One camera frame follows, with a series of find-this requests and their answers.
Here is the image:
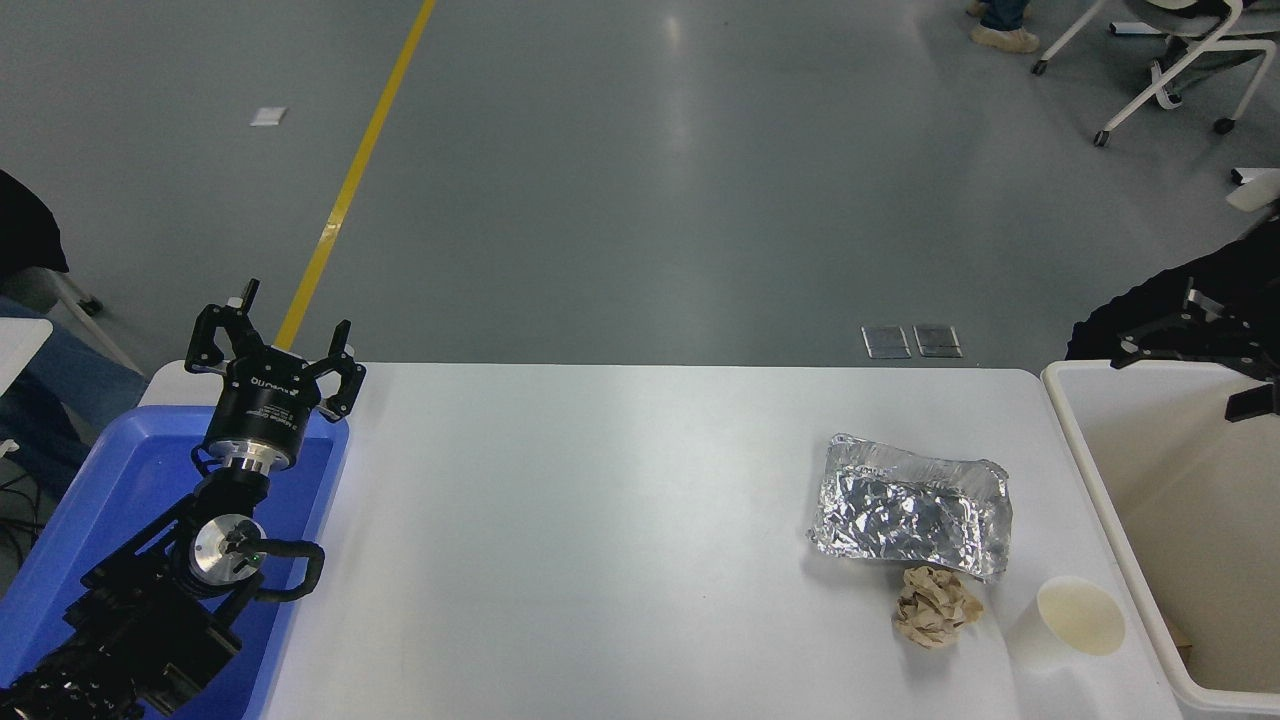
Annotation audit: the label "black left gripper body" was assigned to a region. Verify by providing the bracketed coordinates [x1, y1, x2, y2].
[204, 347, 323, 465]

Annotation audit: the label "white paper cup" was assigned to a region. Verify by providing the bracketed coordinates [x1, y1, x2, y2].
[1005, 576, 1127, 673]

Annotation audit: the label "large pale plastic bin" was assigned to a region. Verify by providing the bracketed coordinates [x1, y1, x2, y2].
[1040, 358, 1280, 716]

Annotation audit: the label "blue plastic tray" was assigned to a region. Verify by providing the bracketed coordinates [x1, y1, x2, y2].
[0, 405, 349, 720]

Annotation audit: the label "white furniture piece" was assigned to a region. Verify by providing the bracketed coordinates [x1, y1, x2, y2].
[1228, 167, 1280, 213]

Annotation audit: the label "grey chair with casters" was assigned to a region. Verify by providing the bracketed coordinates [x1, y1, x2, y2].
[20, 265, 141, 376]

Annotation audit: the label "white side table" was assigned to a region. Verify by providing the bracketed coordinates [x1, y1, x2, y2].
[0, 318, 53, 396]

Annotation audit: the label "seated person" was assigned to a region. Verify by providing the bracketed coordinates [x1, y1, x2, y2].
[0, 168, 146, 501]

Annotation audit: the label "white rolling chair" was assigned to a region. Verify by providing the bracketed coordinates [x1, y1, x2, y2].
[1030, 0, 1280, 149]

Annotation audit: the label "crumpled silver foil tray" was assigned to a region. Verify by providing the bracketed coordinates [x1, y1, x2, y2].
[806, 432, 1013, 582]

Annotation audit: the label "walking person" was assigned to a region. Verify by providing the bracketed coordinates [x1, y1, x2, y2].
[965, 0, 1041, 54]

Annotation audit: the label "crumpled tan paper ball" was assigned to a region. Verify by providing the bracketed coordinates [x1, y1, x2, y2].
[892, 565, 985, 649]

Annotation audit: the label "black floor cables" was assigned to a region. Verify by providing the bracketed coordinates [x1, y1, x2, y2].
[0, 470, 46, 563]

